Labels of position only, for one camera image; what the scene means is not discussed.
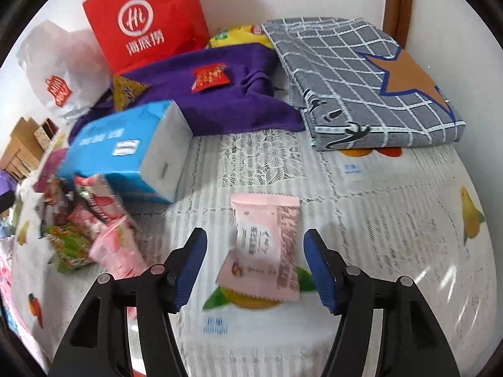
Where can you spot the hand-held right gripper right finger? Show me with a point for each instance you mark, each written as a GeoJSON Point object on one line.
{"type": "Point", "coordinates": [318, 275]}

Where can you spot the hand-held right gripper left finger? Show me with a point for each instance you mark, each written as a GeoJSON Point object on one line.
{"type": "Point", "coordinates": [192, 269]}

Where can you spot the pink snack packet white window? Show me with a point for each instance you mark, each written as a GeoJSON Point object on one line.
{"type": "Point", "coordinates": [259, 243]}

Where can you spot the fruit print lace tablecloth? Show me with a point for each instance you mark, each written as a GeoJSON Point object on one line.
{"type": "Point", "coordinates": [393, 204]}

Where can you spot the pile of mixed snack packets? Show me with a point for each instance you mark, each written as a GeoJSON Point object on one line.
{"type": "Point", "coordinates": [98, 224]}

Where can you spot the blue tissue pack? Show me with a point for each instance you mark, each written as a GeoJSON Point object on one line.
{"type": "Point", "coordinates": [118, 145]}

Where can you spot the purple cloth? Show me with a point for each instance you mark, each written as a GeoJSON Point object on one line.
{"type": "Point", "coordinates": [235, 102]}

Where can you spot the yellow triangular snack packet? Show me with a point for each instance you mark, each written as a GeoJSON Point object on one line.
{"type": "Point", "coordinates": [125, 92]}

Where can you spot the folded grey checked cloth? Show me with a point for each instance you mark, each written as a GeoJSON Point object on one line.
{"type": "Point", "coordinates": [334, 86]}

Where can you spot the red candy packet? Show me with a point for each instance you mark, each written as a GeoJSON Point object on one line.
{"type": "Point", "coordinates": [210, 77]}

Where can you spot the wooden furniture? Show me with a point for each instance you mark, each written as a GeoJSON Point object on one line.
{"type": "Point", "coordinates": [23, 141]}

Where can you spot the yellow snack bag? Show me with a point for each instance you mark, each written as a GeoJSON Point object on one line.
{"type": "Point", "coordinates": [235, 37]}

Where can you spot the red paper bag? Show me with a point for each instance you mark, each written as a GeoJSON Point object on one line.
{"type": "Point", "coordinates": [145, 27]}

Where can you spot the white plastic bag red logo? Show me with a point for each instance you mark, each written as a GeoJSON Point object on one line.
{"type": "Point", "coordinates": [47, 59]}

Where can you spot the brown wooden door frame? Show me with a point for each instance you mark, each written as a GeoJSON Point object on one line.
{"type": "Point", "coordinates": [397, 4]}

